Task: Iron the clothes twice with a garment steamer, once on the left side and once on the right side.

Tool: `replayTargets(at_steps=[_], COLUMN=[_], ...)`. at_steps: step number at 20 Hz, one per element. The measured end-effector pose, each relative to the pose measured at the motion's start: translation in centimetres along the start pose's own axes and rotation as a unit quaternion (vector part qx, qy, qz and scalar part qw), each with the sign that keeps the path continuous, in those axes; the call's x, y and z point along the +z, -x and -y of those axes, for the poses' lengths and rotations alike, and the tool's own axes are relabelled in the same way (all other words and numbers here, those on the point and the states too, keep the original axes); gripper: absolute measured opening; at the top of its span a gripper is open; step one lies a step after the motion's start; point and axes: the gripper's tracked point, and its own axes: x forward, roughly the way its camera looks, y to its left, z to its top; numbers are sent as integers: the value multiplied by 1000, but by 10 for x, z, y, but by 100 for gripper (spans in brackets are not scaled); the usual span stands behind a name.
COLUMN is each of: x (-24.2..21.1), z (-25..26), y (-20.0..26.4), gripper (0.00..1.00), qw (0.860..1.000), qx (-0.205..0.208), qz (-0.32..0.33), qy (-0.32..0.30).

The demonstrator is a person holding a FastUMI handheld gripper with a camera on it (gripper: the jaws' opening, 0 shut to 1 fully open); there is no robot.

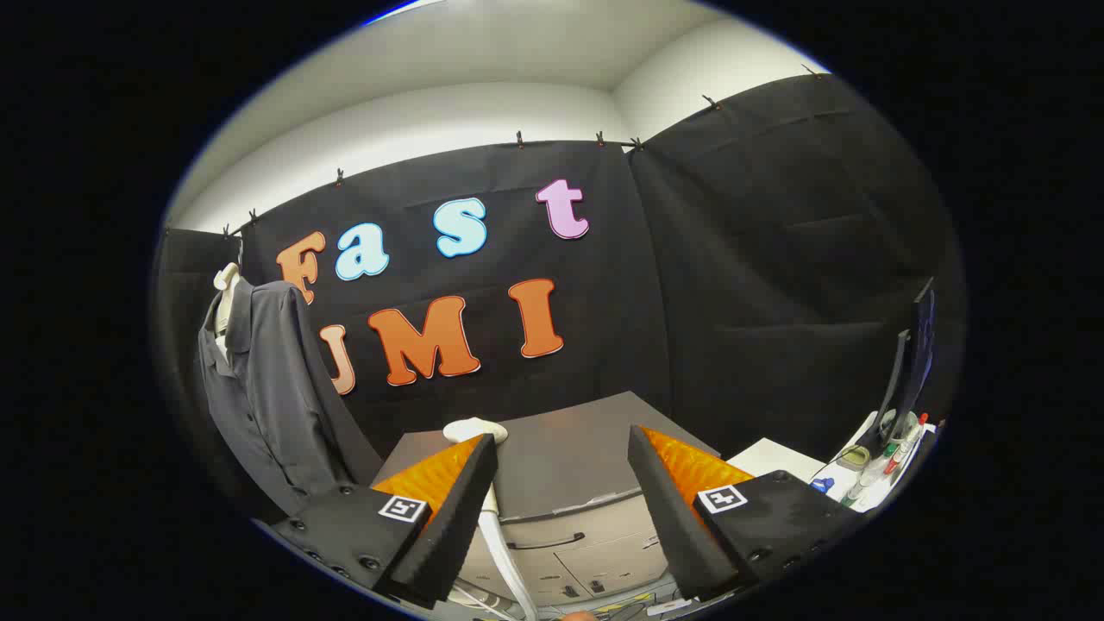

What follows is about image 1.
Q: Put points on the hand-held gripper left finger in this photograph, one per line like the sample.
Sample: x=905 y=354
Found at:
x=457 y=526

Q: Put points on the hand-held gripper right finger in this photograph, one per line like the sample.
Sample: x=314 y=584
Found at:
x=668 y=509

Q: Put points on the grey button shirt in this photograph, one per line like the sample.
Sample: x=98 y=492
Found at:
x=276 y=388

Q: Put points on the grey drawer cabinet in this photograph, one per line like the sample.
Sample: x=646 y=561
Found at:
x=561 y=457

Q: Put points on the small blue box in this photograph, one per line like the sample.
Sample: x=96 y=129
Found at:
x=823 y=485

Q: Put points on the tape roll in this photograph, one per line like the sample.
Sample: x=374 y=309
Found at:
x=854 y=457

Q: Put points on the green-capped bottle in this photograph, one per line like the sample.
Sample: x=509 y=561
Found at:
x=867 y=479

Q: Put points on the white side table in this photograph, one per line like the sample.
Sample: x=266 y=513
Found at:
x=880 y=496

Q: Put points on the black backdrop cloth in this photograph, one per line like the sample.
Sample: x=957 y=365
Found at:
x=742 y=285

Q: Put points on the red-capped bottle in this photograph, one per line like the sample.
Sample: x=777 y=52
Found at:
x=906 y=444

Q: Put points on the black monitor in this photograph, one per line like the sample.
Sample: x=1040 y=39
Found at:
x=914 y=362

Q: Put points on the cream mannequin torso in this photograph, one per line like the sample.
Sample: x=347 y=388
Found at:
x=226 y=293

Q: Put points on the row of black clips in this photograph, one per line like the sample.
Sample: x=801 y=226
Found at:
x=519 y=138

